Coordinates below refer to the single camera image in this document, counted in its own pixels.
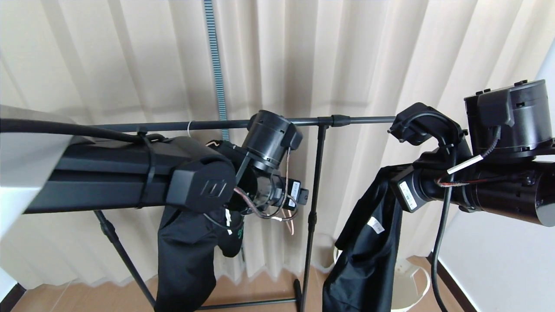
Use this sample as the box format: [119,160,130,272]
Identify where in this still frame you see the black cable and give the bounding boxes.
[0,118,167,144]
[430,112,458,312]

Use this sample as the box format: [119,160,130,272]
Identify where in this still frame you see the black shorts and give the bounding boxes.
[154,139,246,312]

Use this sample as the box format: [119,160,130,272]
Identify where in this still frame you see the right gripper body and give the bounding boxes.
[389,160,555,227]

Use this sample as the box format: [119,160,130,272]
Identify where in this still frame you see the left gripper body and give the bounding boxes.
[229,167,310,216]

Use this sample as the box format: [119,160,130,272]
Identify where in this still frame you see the black garment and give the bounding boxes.
[322,165,406,312]

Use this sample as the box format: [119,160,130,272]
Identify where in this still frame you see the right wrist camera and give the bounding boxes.
[387,102,472,170]

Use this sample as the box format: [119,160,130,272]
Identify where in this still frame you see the pink clothes hanger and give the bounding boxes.
[277,207,297,237]
[187,121,222,147]

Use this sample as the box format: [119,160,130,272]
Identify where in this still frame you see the beige curtain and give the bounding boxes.
[0,0,555,290]

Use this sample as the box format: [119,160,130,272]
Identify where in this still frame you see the white laundry basket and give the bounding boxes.
[333,246,431,312]

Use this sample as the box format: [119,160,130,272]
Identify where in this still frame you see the black clothes rack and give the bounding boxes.
[85,114,397,312]

